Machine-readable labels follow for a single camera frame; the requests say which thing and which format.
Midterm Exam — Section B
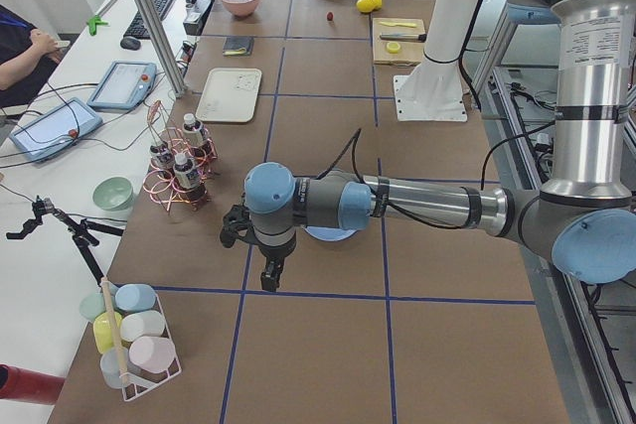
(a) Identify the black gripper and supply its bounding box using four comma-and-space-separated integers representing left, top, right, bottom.
258, 238, 296, 292

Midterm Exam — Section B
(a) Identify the blue round plate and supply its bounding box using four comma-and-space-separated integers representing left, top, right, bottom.
305, 226, 356, 242

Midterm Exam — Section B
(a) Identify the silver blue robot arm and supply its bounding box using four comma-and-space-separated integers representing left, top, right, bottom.
244, 0, 635, 292

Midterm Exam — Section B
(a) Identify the dark drink bottle front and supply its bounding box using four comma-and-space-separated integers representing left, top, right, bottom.
174, 152, 207, 203

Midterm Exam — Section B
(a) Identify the dark drink bottle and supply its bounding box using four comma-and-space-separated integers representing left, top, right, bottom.
183, 113, 211, 157
174, 152, 207, 203
150, 138, 174, 179

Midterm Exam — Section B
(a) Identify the pink cup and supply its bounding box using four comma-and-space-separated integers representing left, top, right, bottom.
129, 336, 176, 373

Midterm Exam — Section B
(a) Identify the white cup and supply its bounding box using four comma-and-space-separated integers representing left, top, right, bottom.
120, 310, 166, 343

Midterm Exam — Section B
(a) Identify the dark drink bottle left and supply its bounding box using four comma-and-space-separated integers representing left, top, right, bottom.
150, 138, 174, 179

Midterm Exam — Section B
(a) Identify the dark drink bottle back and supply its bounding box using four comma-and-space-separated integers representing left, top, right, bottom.
183, 113, 211, 157

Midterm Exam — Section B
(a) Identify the yellow cup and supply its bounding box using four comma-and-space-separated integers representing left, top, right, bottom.
92, 312, 113, 354

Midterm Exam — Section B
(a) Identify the pale blue lower cup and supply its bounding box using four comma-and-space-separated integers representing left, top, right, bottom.
99, 348, 124, 389

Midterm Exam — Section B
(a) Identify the green bowl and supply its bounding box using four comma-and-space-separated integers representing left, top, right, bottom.
92, 177, 134, 212

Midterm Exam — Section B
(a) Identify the mint green cup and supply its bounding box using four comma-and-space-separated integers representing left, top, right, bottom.
79, 292, 105, 323

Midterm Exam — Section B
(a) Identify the cream bear tray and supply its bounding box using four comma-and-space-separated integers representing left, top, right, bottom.
195, 68, 262, 123

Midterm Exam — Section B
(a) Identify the black tripod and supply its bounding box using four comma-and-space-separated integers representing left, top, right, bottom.
6, 197, 124, 284

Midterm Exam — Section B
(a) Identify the grey folded cloth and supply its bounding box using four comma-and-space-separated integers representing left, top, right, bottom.
223, 36, 254, 57

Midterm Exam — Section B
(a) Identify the far blue teach pendant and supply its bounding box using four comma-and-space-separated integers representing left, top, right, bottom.
86, 61, 157, 111

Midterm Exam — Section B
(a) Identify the blue teach pendant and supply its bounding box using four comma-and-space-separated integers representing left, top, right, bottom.
86, 61, 157, 111
9, 97, 102, 162

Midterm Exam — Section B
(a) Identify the wooden cutting board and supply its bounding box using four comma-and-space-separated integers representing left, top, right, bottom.
372, 18, 426, 65

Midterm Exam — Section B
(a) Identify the half lemon slice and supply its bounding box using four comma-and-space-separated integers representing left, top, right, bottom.
386, 41, 401, 54

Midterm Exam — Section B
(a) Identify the near blue teach pendant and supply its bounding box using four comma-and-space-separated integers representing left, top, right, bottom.
9, 97, 102, 162

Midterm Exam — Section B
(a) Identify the black computer mouse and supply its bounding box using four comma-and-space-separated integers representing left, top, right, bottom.
119, 36, 141, 51

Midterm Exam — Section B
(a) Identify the red cylinder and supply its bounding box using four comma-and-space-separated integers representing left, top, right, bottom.
1, 364, 65, 405

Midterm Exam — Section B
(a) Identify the yellow plastic knife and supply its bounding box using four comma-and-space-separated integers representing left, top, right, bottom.
379, 21, 418, 28

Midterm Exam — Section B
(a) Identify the black keyboard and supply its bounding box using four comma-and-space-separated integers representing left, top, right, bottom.
121, 0, 178, 41

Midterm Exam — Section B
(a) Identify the green plastic clamp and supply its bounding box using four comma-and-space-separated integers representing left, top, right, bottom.
86, 15, 109, 37

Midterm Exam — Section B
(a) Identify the copper wire bottle rack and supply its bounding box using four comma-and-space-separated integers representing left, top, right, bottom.
142, 100, 218, 211

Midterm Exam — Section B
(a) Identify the white wire cup rack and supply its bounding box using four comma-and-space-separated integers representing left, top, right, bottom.
91, 284, 183, 403

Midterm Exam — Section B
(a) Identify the wooden rack handle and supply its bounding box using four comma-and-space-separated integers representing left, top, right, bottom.
100, 277, 131, 388

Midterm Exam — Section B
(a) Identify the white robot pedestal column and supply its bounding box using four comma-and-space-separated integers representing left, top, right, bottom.
395, 0, 481, 122

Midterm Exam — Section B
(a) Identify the aluminium frame post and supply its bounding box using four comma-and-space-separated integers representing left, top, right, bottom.
134, 0, 187, 98

